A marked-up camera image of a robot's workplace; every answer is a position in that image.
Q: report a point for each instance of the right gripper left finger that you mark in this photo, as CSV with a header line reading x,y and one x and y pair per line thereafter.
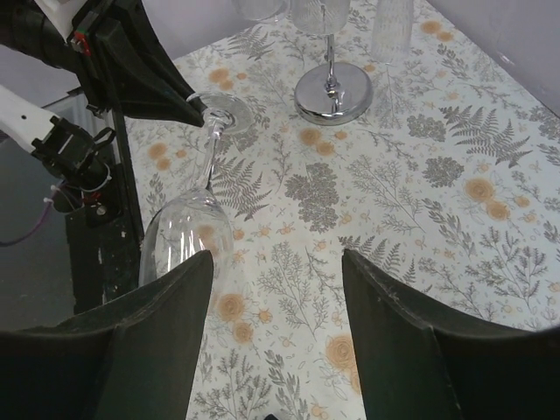
x,y
132,358

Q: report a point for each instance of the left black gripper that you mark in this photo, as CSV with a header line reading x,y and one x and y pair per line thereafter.
x,y
118,60

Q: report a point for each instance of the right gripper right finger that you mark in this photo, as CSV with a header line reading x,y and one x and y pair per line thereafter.
x,y
420,359

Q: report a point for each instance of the patterned tumbler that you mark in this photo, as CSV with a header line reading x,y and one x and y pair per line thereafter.
x,y
319,17

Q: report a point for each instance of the ribbed flute glass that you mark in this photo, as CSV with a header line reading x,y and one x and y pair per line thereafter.
x,y
392,29

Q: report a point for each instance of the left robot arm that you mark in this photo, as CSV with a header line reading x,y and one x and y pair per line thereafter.
x,y
66,150

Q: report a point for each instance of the chrome wine glass rack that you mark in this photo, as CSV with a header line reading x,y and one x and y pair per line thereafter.
x,y
334,93

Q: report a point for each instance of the floral tablecloth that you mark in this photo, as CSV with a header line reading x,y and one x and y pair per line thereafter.
x,y
449,182

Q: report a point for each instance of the black table front rail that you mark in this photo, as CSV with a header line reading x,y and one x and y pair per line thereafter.
x,y
104,235

